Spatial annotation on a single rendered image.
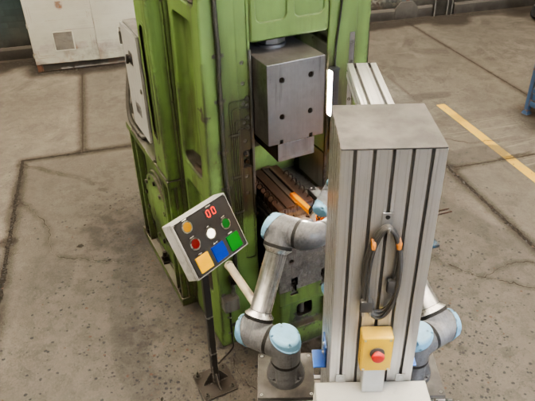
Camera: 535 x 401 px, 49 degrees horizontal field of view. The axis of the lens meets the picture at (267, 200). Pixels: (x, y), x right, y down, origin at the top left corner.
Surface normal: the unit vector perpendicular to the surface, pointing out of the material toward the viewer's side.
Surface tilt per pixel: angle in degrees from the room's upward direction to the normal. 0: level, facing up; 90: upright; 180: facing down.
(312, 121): 90
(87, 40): 90
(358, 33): 90
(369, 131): 0
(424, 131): 0
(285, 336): 8
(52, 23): 90
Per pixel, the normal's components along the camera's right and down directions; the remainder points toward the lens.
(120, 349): -0.03, -0.84
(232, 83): 0.44, 0.48
